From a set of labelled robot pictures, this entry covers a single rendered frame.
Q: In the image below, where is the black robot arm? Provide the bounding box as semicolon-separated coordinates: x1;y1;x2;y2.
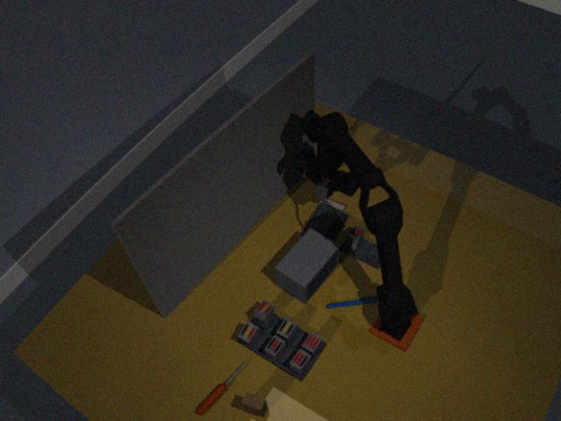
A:
299;110;419;341

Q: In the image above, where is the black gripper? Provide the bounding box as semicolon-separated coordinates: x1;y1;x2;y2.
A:
292;149;359;196

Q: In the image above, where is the grey flat panel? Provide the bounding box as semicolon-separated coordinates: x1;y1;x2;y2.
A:
110;52;316;318

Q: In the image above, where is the blue thin rod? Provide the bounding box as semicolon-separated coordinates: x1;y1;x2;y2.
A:
327;297;377;309

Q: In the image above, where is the red-handled screwdriver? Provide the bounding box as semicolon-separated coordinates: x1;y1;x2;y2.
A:
196;362;247;415

